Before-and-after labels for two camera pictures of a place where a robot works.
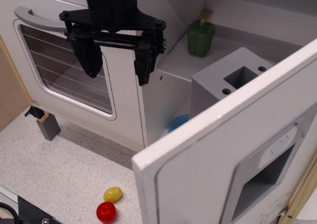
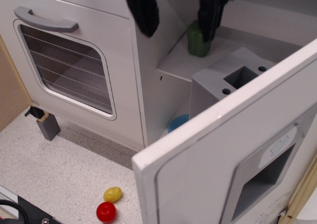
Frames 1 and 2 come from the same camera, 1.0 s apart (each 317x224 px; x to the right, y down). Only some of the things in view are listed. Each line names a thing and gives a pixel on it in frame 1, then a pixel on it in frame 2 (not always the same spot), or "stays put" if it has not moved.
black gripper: (111, 17) -> (143, 4)
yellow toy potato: (112, 194) stays put
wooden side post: (302, 194) stays put
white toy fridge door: (242, 162) stays put
